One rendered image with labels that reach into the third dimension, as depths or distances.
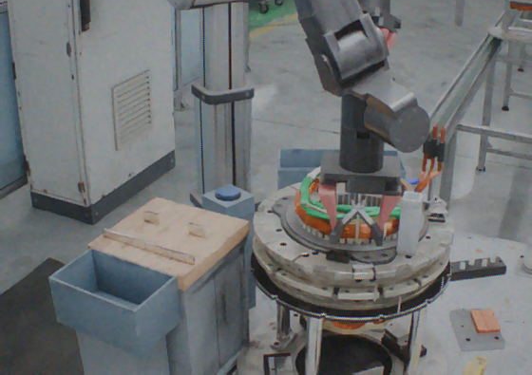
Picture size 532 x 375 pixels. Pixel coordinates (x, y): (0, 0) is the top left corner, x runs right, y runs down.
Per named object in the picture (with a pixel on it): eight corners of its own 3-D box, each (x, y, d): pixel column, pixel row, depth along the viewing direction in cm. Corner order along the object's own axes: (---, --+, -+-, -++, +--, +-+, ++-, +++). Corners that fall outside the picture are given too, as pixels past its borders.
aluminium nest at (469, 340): (503, 348, 129) (505, 339, 128) (461, 351, 129) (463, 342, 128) (489, 314, 140) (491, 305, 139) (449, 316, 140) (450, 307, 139)
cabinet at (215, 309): (197, 413, 114) (184, 290, 104) (111, 377, 122) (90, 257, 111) (251, 353, 130) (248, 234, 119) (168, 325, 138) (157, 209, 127)
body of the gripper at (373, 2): (402, 32, 106) (403, -13, 106) (378, 19, 97) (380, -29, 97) (363, 30, 109) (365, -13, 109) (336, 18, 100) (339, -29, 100)
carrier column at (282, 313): (286, 346, 129) (288, 251, 121) (274, 343, 130) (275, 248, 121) (291, 338, 131) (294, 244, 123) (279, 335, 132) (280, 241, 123)
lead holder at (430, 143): (443, 163, 108) (445, 143, 107) (418, 159, 110) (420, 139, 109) (446, 155, 112) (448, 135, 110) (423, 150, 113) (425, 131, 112)
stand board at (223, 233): (184, 290, 103) (183, 277, 102) (88, 257, 111) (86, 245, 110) (250, 234, 120) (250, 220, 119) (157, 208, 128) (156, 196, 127)
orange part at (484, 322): (501, 332, 131) (502, 328, 131) (477, 333, 131) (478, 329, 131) (492, 312, 138) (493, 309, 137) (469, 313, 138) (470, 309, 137)
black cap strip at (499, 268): (505, 274, 153) (506, 266, 152) (446, 282, 152) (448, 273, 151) (497, 263, 158) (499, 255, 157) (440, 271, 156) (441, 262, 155)
